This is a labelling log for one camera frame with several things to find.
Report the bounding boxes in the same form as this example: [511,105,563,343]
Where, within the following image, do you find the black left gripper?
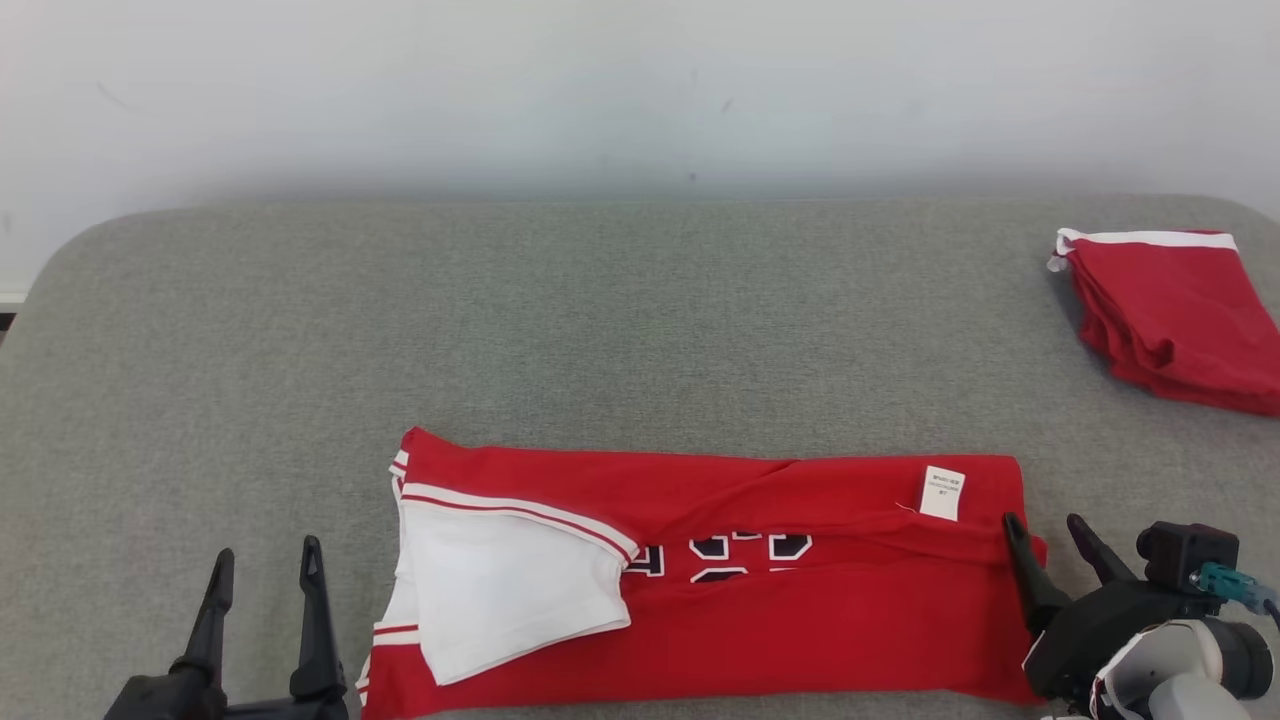
[102,535,352,720]

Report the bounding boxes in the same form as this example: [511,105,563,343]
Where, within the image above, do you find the red white basketball jersey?
[356,426,1049,720]

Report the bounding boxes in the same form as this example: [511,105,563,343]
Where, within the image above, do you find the red shorts with white trim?
[1046,227,1280,418]

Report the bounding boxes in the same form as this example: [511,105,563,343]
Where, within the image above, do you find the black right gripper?
[1002,511,1223,703]

